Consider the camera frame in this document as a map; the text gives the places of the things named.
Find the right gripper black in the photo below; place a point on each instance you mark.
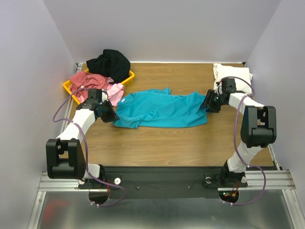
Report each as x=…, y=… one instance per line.
x=212, y=101

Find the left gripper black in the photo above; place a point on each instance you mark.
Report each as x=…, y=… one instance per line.
x=113, y=116

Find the dusty rose t-shirt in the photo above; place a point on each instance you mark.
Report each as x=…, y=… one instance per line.
x=83, y=79

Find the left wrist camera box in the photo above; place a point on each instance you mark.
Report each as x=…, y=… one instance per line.
x=94, y=97

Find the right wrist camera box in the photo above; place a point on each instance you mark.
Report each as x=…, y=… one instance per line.
x=226, y=85

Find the teal t-shirt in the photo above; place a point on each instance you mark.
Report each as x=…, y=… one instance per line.
x=160, y=109

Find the folded white t-shirt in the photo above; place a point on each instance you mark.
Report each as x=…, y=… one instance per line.
x=220, y=71

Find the left silver knob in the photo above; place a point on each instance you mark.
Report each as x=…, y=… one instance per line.
x=117, y=181

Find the silver knob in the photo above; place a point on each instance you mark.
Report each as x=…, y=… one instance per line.
x=208, y=180
x=117, y=181

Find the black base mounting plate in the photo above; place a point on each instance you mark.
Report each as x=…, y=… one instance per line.
x=163, y=193

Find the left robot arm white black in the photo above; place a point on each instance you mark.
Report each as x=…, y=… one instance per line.
x=67, y=155

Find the right silver knob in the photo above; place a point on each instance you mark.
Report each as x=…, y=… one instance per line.
x=208, y=180

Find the black t-shirt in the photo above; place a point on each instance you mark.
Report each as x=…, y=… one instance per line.
x=111, y=63

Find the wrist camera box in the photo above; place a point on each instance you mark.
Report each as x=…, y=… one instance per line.
x=94, y=97
x=226, y=85

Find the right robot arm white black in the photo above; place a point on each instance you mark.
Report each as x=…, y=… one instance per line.
x=254, y=130

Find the yellow plastic bin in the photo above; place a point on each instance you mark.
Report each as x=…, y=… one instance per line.
x=126, y=82

